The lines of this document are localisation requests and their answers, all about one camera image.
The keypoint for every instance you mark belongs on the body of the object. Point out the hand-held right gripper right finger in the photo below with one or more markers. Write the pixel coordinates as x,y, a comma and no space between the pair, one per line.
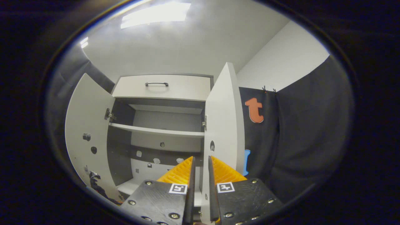
247,203

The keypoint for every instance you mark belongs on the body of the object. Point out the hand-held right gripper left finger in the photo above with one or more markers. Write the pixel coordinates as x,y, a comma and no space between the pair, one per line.
156,203

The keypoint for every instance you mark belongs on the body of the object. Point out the white and grey shoe cabinet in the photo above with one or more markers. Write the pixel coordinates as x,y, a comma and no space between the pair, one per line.
120,156

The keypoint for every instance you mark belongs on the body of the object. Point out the white shoe cabinet door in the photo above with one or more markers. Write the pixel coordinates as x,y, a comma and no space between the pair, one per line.
223,118
87,106

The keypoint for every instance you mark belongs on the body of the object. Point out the metal door hinge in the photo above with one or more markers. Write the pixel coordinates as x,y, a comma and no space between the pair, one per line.
109,115
204,123

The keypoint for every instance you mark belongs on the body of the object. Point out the white cabinet drawer front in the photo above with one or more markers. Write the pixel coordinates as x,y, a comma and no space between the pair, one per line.
187,89

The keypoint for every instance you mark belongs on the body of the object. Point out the grey inner top panel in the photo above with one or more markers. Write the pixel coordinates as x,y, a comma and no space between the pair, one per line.
165,109

